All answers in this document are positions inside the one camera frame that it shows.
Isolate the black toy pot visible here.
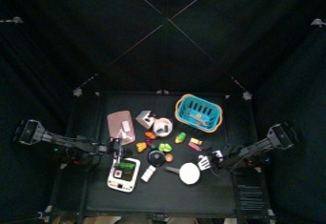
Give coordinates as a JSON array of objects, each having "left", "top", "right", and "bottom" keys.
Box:
[{"left": 146, "top": 150, "right": 166, "bottom": 168}]

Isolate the yellow green toy corn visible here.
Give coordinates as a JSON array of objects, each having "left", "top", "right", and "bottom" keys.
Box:
[{"left": 174, "top": 132, "right": 186, "bottom": 145}]

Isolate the white toy tray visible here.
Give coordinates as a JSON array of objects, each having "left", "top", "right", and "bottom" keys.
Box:
[{"left": 105, "top": 156, "right": 141, "bottom": 193}]

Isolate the white toy frying pan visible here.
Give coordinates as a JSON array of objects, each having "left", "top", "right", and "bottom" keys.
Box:
[{"left": 162, "top": 161, "right": 201, "bottom": 186}]

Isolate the white toy spatula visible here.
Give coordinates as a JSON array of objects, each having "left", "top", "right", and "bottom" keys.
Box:
[{"left": 196, "top": 154, "right": 212, "bottom": 172}]

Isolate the green toy vegetable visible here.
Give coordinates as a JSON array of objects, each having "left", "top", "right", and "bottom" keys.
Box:
[{"left": 117, "top": 161, "right": 136, "bottom": 171}]

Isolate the white bowl with pink rim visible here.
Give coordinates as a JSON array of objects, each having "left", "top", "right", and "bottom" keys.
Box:
[{"left": 150, "top": 117, "right": 174, "bottom": 138}]

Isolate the grey toy wrench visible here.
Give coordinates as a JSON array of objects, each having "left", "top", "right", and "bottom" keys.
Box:
[{"left": 184, "top": 111, "right": 211, "bottom": 127}]

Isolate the grey white toy box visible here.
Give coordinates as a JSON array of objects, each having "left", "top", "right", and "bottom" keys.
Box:
[{"left": 133, "top": 110, "right": 157, "bottom": 130}]

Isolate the pink cutting board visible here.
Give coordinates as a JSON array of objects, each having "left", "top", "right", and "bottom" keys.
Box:
[{"left": 105, "top": 110, "right": 137, "bottom": 147}]

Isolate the white card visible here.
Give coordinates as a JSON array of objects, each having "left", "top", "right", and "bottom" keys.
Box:
[{"left": 140, "top": 165, "right": 157, "bottom": 183}]

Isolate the pink toy block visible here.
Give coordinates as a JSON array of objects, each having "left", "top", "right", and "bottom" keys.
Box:
[{"left": 186, "top": 141, "right": 202, "bottom": 153}]

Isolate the yellow toy pepper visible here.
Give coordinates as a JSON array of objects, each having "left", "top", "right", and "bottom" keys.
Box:
[{"left": 134, "top": 141, "right": 149, "bottom": 153}]

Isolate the blue basket with orange rim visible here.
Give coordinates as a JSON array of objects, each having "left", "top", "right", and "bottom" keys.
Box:
[{"left": 174, "top": 93, "right": 224, "bottom": 133}]

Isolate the green toy pepper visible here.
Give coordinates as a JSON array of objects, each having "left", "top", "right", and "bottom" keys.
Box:
[{"left": 156, "top": 142, "right": 173, "bottom": 153}]

